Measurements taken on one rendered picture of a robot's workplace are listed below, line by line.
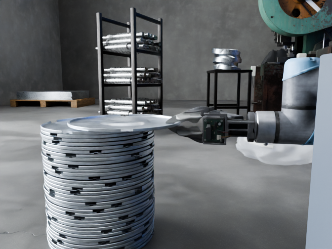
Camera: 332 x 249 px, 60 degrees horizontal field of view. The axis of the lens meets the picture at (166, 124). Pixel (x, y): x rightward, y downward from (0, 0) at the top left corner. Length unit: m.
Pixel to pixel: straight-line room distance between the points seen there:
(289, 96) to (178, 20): 6.44
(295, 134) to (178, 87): 6.29
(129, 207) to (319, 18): 3.15
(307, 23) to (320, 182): 3.20
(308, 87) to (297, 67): 0.05
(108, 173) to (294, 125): 0.42
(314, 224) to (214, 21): 6.71
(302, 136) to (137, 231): 0.45
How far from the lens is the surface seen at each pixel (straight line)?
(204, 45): 6.93
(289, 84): 0.68
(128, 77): 2.29
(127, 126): 0.70
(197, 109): 0.71
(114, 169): 0.67
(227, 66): 3.23
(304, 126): 0.69
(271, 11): 3.45
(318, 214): 0.39
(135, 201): 0.73
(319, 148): 0.38
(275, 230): 0.93
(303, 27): 3.52
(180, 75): 6.91
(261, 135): 0.68
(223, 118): 0.65
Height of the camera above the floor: 0.42
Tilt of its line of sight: 8 degrees down
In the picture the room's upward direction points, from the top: straight up
